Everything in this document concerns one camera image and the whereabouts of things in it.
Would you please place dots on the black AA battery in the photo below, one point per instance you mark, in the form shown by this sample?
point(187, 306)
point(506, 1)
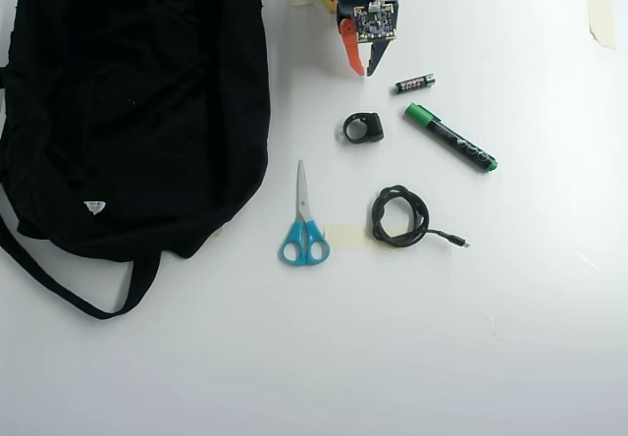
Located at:
point(414, 84)

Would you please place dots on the green and black marker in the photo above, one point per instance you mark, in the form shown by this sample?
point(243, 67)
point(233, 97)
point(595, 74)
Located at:
point(451, 137)

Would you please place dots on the black fabric bag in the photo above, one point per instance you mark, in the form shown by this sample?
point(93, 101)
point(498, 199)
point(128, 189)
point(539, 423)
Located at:
point(122, 112)

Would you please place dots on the bare camera circuit board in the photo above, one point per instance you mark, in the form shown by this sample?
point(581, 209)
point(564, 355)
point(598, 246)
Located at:
point(374, 20)

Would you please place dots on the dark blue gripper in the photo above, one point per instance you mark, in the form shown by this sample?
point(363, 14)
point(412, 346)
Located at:
point(354, 55)

